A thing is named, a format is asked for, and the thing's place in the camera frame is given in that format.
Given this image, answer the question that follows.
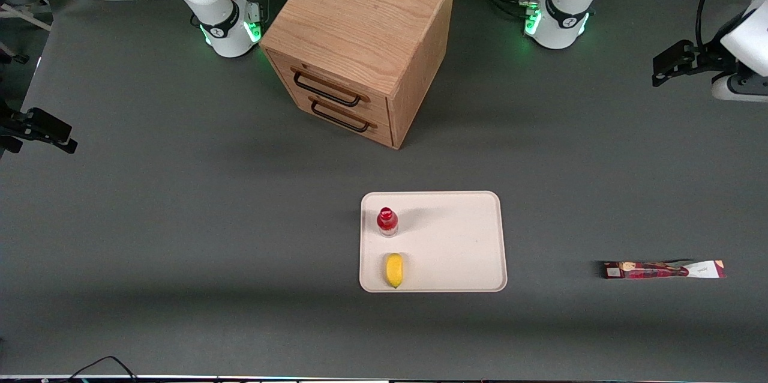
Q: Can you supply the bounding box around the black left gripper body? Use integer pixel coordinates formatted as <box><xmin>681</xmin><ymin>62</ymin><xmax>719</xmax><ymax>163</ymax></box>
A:
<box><xmin>690</xmin><ymin>41</ymin><xmax>731</xmax><ymax>76</ymax></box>

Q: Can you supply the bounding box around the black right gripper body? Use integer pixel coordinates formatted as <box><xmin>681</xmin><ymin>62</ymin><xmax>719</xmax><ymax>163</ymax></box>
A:
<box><xmin>0</xmin><ymin>100</ymin><xmax>31</xmax><ymax>154</ymax></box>

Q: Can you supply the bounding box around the red cookie box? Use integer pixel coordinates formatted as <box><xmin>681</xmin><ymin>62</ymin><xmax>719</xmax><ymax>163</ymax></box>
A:
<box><xmin>602</xmin><ymin>259</ymin><xmax>727</xmax><ymax>281</ymax></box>

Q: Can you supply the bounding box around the beige plastic tray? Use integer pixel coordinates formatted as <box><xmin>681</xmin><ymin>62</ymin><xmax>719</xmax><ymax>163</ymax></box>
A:
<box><xmin>359</xmin><ymin>191</ymin><xmax>508</xmax><ymax>294</ymax></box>

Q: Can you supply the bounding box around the wooden two-drawer cabinet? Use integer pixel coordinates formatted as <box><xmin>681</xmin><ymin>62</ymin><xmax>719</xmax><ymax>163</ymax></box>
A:
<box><xmin>259</xmin><ymin>0</ymin><xmax>457</xmax><ymax>150</ymax></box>

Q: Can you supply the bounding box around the red capped small bottle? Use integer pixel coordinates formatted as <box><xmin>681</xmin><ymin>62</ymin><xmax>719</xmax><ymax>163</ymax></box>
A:
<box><xmin>376</xmin><ymin>207</ymin><xmax>400</xmax><ymax>238</ymax></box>

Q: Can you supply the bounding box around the yellow lemon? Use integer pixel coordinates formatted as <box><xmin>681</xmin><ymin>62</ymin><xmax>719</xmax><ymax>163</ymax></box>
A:
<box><xmin>385</xmin><ymin>253</ymin><xmax>405</xmax><ymax>289</ymax></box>

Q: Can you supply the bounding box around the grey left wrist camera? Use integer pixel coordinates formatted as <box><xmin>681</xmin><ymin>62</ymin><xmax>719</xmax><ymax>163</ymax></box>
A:
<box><xmin>711</xmin><ymin>70</ymin><xmax>768</xmax><ymax>102</ymax></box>

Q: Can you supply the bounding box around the thin black table cable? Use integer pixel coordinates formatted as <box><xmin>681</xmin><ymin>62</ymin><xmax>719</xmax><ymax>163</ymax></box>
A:
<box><xmin>65</xmin><ymin>355</ymin><xmax>140</xmax><ymax>381</ymax></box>

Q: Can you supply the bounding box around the black metal drawer handle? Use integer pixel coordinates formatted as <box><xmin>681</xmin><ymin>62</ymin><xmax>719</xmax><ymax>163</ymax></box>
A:
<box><xmin>310</xmin><ymin>99</ymin><xmax>371</xmax><ymax>134</ymax></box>
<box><xmin>292</xmin><ymin>70</ymin><xmax>363</xmax><ymax>108</ymax></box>

